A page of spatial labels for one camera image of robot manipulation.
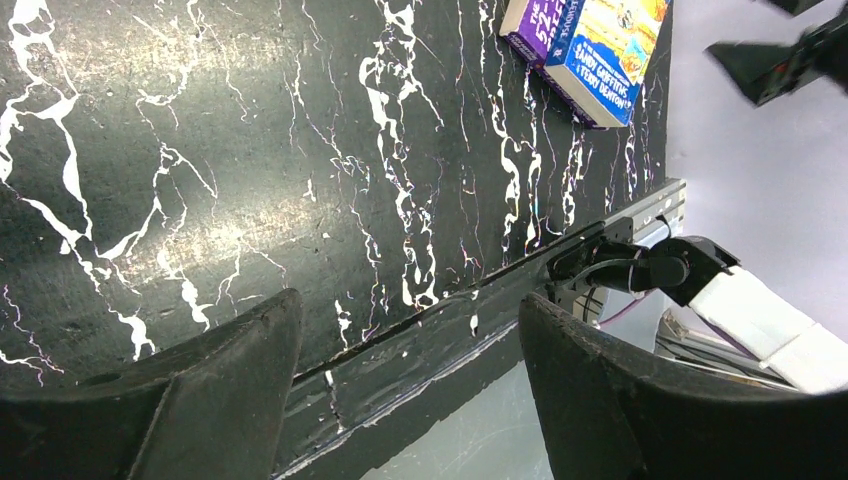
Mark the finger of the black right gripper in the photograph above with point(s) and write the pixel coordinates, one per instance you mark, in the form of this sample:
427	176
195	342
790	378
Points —
763	72

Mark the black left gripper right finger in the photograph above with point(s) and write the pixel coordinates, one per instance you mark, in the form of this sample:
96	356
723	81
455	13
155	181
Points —
610	410

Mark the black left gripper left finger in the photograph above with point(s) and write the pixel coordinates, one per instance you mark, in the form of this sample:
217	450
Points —
209	408

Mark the blue 91-storey treehouse book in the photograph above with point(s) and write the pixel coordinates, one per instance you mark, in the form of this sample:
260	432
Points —
600	54

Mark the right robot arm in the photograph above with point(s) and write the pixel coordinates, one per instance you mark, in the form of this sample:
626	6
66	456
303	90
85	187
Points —
734	302

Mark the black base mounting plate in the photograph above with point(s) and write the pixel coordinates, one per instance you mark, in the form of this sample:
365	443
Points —
354	412

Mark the purple 52-storey treehouse book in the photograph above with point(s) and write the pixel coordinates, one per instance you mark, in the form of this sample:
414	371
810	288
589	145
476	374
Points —
529	27

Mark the aluminium rail frame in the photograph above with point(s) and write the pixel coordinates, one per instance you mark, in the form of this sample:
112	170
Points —
646	313

